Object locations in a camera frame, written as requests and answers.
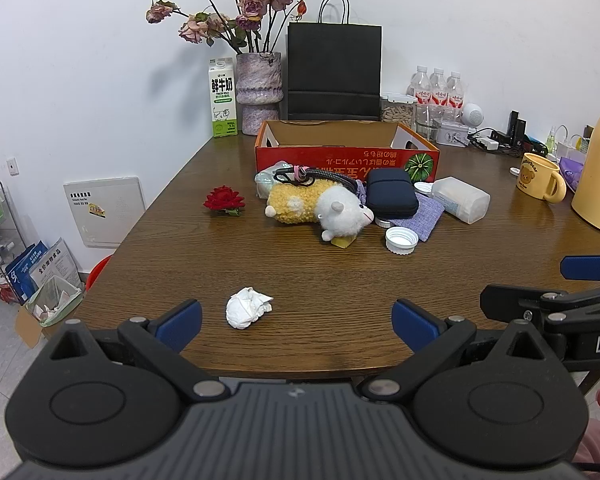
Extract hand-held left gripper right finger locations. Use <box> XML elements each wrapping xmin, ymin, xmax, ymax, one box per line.
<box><xmin>357</xmin><ymin>298</ymin><xmax>564</xmax><ymax>404</ymax></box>

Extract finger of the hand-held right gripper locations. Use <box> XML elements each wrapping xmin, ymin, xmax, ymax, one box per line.
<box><xmin>480</xmin><ymin>282</ymin><xmax>600</xmax><ymax>323</ymax></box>
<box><xmin>560</xmin><ymin>254</ymin><xmax>600</xmax><ymax>282</ymax></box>

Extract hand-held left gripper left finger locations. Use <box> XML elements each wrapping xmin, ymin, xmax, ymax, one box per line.
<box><xmin>40</xmin><ymin>299</ymin><xmax>230</xmax><ymax>403</ymax></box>

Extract white tissue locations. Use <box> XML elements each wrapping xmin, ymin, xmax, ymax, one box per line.
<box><xmin>225</xmin><ymin>287</ymin><xmax>274</xmax><ymax>331</ymax></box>

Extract ribbed white bottle cap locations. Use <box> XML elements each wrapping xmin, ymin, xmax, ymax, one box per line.
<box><xmin>384</xmin><ymin>226</ymin><xmax>420</xmax><ymax>256</ymax></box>

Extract purple cloth pouch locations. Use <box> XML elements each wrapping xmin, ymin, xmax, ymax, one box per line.
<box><xmin>354</xmin><ymin>180</ymin><xmax>446</xmax><ymax>242</ymax></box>

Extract translucent white plastic jar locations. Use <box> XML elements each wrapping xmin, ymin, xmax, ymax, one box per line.
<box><xmin>430</xmin><ymin>176</ymin><xmax>491</xmax><ymax>225</ymax></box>

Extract red rose flower head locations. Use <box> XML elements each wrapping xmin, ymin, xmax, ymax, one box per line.
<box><xmin>203</xmin><ymin>185</ymin><xmax>247</xmax><ymax>217</ymax></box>

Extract navy zip case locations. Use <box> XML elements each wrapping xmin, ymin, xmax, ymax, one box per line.
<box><xmin>366</xmin><ymin>168</ymin><xmax>420</xmax><ymax>221</ymax></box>

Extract yellow white plush sheep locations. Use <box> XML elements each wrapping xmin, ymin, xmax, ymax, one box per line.
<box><xmin>265</xmin><ymin>180</ymin><xmax>376</xmax><ymax>242</ymax></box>

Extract clear plastic bag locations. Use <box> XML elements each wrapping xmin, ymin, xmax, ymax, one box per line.
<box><xmin>254</xmin><ymin>160</ymin><xmax>293</xmax><ymax>200</ymax></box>

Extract black braided cable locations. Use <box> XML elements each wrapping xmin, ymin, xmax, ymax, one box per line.
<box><xmin>272</xmin><ymin>164</ymin><xmax>362</xmax><ymax>194</ymax></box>

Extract red cardboard box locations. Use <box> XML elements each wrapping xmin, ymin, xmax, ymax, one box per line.
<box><xmin>254</xmin><ymin>120</ymin><xmax>440</xmax><ymax>184</ymax></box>

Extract wooden desktop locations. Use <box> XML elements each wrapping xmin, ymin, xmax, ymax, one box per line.
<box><xmin>72</xmin><ymin>132</ymin><xmax>600</xmax><ymax>382</ymax></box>

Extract yellow thermos jug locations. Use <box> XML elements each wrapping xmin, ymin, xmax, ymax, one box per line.
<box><xmin>571</xmin><ymin>82</ymin><xmax>600</xmax><ymax>234</ymax></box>

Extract red stool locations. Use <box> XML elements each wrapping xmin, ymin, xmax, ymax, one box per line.
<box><xmin>86</xmin><ymin>255</ymin><xmax>114</xmax><ymax>291</ymax></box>

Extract purple bag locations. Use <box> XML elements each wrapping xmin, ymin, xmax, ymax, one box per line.
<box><xmin>559</xmin><ymin>156</ymin><xmax>589</xmax><ymax>192</ymax></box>

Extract yellow bear mug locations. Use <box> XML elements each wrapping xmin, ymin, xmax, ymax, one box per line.
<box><xmin>516</xmin><ymin>152</ymin><xmax>567</xmax><ymax>204</ymax></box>

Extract cardboard bin with plastic bag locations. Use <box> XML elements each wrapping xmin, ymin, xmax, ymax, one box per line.
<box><xmin>14</xmin><ymin>275</ymin><xmax>86</xmax><ymax>349</ymax></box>

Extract blue packets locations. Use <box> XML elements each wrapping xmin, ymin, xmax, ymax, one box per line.
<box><xmin>5</xmin><ymin>240</ymin><xmax>49</xmax><ymax>304</ymax></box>

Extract white round speaker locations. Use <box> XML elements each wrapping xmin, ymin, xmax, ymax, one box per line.
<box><xmin>461</xmin><ymin>103</ymin><xmax>485</xmax><ymax>128</ymax></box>

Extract clear drinking glass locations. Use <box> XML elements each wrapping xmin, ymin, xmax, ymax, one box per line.
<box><xmin>414</xmin><ymin>102</ymin><xmax>443</xmax><ymax>142</ymax></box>

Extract clear water bottle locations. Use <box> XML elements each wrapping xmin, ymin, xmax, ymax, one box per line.
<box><xmin>407</xmin><ymin>65</ymin><xmax>433</xmax><ymax>106</ymax></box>
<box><xmin>445</xmin><ymin>71</ymin><xmax>465</xmax><ymax>111</ymax></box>
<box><xmin>428</xmin><ymin>67</ymin><xmax>451</xmax><ymax>108</ymax></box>

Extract clear container of seeds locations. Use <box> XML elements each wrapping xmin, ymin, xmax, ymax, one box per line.
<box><xmin>380</xmin><ymin>92</ymin><xmax>417</xmax><ymax>123</ymax></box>

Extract white green milk carton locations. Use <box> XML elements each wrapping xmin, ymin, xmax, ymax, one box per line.
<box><xmin>208</xmin><ymin>57</ymin><xmax>239</xmax><ymax>139</ymax></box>

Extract purple ceramic vase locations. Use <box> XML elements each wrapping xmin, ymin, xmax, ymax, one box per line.
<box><xmin>235</xmin><ymin>52</ymin><xmax>284</xmax><ymax>137</ymax></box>

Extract black paper bag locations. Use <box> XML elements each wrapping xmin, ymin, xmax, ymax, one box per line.
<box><xmin>286</xmin><ymin>0</ymin><xmax>382</xmax><ymax>122</ymax></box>

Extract dried pink roses bouquet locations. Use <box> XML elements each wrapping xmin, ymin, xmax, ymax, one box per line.
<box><xmin>146</xmin><ymin>0</ymin><xmax>308</xmax><ymax>56</ymax></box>

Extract white wall panel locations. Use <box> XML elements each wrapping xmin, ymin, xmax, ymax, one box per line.
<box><xmin>63</xmin><ymin>176</ymin><xmax>146</xmax><ymax>248</ymax></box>

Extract white charger with cables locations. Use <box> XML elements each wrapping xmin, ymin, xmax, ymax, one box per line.
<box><xmin>467</xmin><ymin>127</ymin><xmax>523</xmax><ymax>157</ymax></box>

